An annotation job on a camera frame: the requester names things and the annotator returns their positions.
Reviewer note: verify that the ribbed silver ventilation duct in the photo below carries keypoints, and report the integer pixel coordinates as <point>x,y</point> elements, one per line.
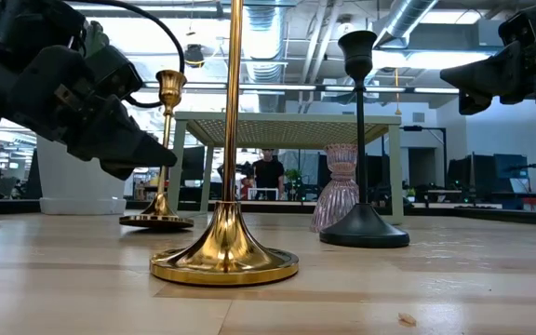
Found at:
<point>265,46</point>

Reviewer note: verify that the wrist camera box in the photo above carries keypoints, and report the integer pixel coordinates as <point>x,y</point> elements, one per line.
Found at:
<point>519,28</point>
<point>114,70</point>

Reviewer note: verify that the black ceiling fixture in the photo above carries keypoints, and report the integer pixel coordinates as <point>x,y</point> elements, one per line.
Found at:
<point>194,56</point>

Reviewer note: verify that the pink ribbed glass candle holder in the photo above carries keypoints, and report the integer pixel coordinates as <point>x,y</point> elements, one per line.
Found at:
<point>338,195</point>

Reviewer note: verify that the black computer monitor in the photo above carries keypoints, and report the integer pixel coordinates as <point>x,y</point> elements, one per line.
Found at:
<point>470,174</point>

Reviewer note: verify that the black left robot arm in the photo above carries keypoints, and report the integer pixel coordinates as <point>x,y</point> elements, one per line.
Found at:
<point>17,23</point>

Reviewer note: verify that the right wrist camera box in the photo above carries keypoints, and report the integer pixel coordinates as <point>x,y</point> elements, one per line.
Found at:
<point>519,28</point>

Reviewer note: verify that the hanging brass pendant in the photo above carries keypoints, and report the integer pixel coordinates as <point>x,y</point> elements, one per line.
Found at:
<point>397,111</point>

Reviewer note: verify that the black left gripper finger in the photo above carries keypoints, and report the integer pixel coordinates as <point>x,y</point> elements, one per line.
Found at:
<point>124,139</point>
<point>119,171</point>

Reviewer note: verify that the person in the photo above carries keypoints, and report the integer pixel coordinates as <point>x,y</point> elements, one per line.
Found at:
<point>268,177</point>

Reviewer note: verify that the black candlestick holder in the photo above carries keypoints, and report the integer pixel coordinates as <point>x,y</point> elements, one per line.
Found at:
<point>363,228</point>

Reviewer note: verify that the tall gold candlestick holder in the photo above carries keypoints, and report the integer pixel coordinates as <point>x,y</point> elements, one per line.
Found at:
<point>226,251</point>

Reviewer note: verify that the green cactus plant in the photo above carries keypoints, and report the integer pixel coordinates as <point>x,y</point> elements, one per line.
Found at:
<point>95,39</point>

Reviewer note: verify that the smooth silver ventilation duct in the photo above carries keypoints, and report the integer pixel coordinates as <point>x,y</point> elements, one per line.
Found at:
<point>403,18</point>

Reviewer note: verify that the small crumb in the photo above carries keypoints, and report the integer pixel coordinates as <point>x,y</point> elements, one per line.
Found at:
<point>406,319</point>

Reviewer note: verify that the green perforated metal shelf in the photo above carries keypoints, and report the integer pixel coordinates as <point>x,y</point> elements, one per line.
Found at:
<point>291,118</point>

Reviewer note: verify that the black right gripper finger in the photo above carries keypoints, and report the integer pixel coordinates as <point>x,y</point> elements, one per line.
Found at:
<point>491,72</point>
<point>475,104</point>

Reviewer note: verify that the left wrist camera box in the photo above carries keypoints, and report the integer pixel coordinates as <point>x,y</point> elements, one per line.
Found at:
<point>114,70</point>

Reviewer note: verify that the small green potted plant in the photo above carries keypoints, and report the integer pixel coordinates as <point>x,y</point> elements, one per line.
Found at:
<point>292,176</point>

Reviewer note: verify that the white faceted planter pot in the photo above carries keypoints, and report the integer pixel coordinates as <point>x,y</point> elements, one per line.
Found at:
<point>77,195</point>

